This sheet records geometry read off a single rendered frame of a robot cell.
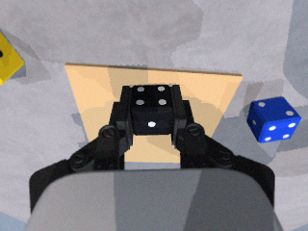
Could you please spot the black die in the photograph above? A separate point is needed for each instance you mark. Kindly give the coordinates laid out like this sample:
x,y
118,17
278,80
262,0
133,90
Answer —
x,y
151,110

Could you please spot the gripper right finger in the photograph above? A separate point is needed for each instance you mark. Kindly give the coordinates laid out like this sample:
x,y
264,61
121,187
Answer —
x,y
196,148

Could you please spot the yellow die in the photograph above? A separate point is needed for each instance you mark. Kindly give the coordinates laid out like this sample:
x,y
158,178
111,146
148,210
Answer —
x,y
10,62

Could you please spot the blue die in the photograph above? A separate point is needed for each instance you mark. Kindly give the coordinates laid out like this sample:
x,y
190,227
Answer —
x,y
272,119

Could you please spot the tan flat mat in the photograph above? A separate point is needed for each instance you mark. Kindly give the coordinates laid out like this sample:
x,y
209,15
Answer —
x,y
97,86

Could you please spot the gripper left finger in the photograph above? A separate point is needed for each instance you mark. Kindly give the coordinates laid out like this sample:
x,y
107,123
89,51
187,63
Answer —
x,y
106,152

